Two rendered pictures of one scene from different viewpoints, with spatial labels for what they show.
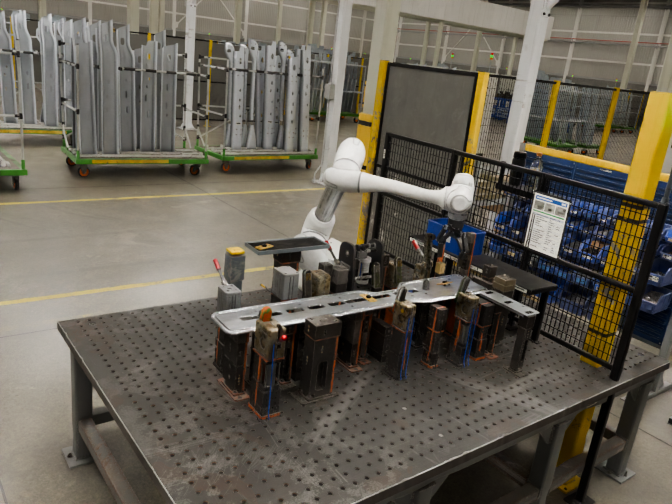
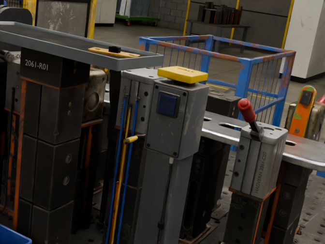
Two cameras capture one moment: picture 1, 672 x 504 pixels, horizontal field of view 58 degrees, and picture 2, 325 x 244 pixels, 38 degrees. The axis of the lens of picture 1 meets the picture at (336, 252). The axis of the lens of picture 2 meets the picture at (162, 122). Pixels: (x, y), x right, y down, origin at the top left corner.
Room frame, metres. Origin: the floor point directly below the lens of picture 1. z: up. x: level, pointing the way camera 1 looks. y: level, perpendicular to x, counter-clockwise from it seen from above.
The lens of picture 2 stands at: (2.79, 1.07, 1.28)
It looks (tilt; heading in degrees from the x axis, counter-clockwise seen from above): 16 degrees down; 244
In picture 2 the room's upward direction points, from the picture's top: 9 degrees clockwise
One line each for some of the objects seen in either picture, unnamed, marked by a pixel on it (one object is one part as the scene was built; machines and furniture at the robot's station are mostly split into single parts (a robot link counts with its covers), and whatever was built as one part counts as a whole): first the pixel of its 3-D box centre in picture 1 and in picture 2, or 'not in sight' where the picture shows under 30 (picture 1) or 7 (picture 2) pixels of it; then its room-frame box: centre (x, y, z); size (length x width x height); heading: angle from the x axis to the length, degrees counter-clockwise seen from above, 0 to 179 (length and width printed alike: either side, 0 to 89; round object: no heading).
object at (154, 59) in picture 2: (288, 245); (57, 42); (2.61, 0.22, 1.16); 0.37 x 0.14 x 0.02; 126
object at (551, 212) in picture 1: (546, 224); not in sight; (3.00, -1.04, 1.30); 0.23 x 0.02 x 0.31; 36
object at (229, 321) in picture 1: (365, 300); (81, 84); (2.46, -0.15, 1.00); 1.38 x 0.22 x 0.02; 126
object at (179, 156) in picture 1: (136, 111); not in sight; (8.99, 3.15, 0.88); 1.91 x 1.00 x 1.76; 126
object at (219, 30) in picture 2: not in sight; (219, 28); (-3.14, -8.84, 0.58); 1.97 x 0.90 x 1.16; 38
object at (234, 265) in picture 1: (232, 301); (161, 209); (2.46, 0.43, 0.92); 0.08 x 0.08 x 0.44; 36
